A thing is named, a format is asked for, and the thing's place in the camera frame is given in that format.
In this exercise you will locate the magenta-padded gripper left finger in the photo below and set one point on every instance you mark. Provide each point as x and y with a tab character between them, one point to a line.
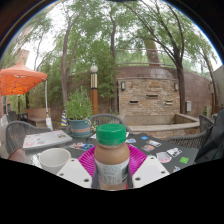
74	171

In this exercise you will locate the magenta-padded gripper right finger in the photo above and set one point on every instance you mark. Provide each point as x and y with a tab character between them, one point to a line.
150	170

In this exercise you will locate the green-capped brown drink bottle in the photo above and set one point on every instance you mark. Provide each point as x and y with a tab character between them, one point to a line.
111	158

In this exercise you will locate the black laptop with stickers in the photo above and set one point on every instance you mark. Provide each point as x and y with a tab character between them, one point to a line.
160	150

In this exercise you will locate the white ceramic mug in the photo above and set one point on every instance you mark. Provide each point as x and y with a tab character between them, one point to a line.
53	160

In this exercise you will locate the colourful photo card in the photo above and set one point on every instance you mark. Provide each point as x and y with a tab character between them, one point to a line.
81	146

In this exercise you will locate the silver laptop with stickers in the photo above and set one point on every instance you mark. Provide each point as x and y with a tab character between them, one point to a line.
46	138

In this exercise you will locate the green plant in blue pot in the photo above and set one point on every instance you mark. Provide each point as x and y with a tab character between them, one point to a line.
79	126

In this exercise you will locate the blue-yellow striped cone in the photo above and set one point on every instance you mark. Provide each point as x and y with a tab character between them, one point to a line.
64	120

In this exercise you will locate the dark forked-trunk tree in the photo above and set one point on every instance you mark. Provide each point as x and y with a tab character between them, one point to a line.
181	90

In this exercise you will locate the slim grey-trunked tree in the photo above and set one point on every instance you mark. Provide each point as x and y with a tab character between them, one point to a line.
65	83

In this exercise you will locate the orange canopy tent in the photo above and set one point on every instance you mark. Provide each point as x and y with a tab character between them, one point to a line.
20	80

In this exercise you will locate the globe-topped lamp post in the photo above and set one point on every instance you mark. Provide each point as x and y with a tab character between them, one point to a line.
94	86

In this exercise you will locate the wall lantern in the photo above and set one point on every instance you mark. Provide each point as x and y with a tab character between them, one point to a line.
176	86
123	86

